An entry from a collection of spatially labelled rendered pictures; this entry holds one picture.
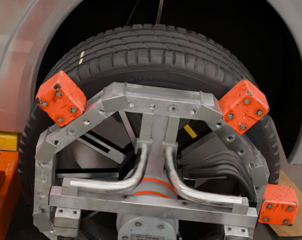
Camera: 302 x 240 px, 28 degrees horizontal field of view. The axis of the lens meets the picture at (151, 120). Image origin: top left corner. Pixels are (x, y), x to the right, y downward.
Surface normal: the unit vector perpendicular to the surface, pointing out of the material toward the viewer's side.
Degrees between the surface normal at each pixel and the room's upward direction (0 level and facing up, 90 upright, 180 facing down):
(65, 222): 90
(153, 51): 5
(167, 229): 90
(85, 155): 0
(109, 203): 90
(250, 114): 90
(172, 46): 2
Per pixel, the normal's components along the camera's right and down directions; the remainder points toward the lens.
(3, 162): 0.13, -0.86
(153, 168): -0.01, 0.49
